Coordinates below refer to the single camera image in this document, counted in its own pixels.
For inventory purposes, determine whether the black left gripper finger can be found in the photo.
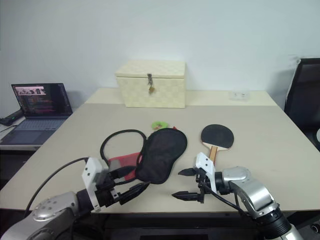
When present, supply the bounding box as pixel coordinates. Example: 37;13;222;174
110;166;138;185
119;181;151;206

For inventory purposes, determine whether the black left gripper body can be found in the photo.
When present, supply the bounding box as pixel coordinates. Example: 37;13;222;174
93;167;126;209

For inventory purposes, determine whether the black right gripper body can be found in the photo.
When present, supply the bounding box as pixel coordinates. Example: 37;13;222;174
193;167;214;204

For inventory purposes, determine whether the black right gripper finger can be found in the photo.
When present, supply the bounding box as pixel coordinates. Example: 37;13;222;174
171;191;201;202
177;168;199;178

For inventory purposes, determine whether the black and red paddle case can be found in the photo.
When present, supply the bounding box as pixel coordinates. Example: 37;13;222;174
99;128;189;185

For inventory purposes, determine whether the table tennis paddle black rubber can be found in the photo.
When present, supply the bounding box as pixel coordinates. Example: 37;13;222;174
200;123;235;166

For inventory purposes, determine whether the green plush zipper charm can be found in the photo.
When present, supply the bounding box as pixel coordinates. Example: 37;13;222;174
150;120;169;131

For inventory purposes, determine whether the cream woven storage box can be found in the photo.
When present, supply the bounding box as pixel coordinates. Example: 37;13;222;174
114;59;188;109

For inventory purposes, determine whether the small clear plastic container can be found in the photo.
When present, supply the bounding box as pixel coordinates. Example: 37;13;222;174
229;90;251;102

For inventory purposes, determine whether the brass padlock on metal hasp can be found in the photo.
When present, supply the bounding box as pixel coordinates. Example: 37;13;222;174
146;73;156;95

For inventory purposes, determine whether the white side desk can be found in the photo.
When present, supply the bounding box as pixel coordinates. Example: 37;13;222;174
0;109;51;189

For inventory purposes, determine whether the open grey laptop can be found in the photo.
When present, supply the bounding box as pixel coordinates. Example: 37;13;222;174
0;82;74;146

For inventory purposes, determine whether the black power adapter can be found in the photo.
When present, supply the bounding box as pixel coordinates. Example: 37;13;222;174
0;108;24;127

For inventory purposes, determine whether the black mesh office chair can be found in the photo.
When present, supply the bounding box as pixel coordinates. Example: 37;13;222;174
283;57;320;152

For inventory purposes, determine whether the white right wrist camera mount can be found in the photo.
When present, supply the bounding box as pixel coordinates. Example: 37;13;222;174
193;151;223;195

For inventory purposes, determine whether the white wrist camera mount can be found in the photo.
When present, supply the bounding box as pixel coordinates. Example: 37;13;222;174
81;156;111;210
193;151;223;195

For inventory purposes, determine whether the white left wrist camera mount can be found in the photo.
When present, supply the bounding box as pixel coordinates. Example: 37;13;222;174
81;156;111;210

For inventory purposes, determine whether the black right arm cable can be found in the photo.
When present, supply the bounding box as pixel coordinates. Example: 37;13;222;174
199;181;254;219

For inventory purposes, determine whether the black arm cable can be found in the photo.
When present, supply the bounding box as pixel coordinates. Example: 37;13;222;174
24;156;90;218
199;181;254;219

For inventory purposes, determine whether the black under-table frame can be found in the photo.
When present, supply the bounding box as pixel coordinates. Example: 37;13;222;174
72;212;263;240

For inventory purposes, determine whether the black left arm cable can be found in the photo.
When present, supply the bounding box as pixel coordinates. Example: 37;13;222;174
24;156;90;218

